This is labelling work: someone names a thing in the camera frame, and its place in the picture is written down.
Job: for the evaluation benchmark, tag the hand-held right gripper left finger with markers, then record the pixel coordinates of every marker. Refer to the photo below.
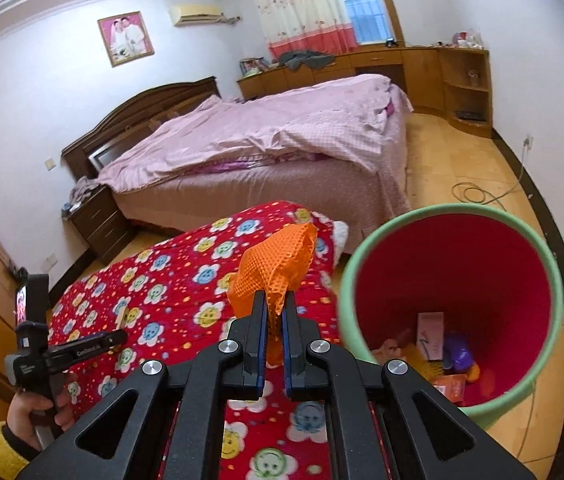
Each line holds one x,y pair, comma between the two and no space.
263,332

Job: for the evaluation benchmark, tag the wall air conditioner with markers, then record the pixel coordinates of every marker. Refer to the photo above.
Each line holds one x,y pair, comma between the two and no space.
196,14

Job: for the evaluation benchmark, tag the clutter on shelf unit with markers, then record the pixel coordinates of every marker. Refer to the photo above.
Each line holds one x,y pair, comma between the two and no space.
462,40

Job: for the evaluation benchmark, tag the dark wooden nightstand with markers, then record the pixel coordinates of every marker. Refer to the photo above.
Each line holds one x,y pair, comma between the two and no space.
101,225

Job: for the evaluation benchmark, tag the black power strip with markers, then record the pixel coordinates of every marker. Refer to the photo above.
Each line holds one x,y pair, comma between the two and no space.
19,272

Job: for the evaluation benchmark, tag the wooden desk cabinet unit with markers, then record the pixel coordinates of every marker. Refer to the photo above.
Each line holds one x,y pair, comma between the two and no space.
422,75

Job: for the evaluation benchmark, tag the person's left forearm yellow sleeve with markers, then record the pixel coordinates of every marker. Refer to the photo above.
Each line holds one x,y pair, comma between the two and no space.
4,452

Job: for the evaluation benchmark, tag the clothes pile on nightstand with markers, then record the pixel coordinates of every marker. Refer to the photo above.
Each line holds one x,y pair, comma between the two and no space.
84,192

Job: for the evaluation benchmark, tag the white wall socket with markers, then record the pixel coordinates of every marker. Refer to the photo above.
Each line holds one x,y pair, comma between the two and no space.
529,140

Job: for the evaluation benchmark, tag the low wall socket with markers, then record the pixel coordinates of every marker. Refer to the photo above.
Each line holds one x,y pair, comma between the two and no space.
51,260

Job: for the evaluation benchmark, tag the person's left hand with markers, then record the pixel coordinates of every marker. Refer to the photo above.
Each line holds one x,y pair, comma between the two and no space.
24,415

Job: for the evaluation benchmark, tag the white and red curtain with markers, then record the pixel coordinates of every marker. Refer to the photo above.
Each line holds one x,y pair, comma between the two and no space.
297,5

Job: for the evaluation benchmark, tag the grey clothes on desk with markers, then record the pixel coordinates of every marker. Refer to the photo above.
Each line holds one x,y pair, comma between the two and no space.
307,60

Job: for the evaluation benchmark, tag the red bin with green rim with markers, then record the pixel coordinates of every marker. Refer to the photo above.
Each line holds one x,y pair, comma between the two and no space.
462,265

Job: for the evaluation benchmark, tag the purple bag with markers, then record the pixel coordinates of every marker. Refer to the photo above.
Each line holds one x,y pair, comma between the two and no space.
458,352

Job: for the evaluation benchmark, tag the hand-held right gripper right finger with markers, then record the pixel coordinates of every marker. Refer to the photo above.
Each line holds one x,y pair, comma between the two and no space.
286,342

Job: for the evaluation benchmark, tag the framed wall photo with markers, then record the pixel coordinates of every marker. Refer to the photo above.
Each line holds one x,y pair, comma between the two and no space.
125,39

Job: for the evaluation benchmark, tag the black device on shelf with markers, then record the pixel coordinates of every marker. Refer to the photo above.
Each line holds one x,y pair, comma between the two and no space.
469,115

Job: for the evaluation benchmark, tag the pink cardboard box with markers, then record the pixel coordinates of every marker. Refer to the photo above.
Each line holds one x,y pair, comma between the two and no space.
431,335

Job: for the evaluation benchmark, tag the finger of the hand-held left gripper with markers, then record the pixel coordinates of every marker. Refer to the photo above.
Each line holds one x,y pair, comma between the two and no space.
86,345

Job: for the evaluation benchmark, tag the glass on shelf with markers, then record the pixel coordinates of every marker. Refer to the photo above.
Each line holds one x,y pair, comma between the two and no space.
473,78

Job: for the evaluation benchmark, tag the bed with pink duvet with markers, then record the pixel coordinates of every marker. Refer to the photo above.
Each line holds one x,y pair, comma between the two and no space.
272,195

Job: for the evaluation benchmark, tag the small beige stick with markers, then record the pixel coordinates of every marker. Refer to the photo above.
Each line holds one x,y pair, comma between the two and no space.
121,317

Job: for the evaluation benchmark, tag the pink checked duvet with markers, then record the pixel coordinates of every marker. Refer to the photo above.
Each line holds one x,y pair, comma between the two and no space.
262,130

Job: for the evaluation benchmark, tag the dark wooden headboard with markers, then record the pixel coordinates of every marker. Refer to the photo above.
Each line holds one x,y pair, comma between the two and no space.
121,120

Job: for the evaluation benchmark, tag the orange mesh bag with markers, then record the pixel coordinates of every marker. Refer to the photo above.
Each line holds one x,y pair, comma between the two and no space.
274,265

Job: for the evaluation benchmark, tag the orange cardboard box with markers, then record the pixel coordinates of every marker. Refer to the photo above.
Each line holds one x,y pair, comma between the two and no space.
451,389

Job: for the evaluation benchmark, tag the wall light switch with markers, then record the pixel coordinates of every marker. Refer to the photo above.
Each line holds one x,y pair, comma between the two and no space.
50,164

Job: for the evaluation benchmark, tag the window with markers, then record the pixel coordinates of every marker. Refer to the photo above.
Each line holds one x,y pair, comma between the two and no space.
367,5

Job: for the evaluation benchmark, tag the red flower-print blanket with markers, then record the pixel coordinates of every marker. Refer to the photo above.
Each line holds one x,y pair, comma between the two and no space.
176,280

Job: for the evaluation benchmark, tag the books on desk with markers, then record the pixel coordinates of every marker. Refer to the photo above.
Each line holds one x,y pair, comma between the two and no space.
254,66

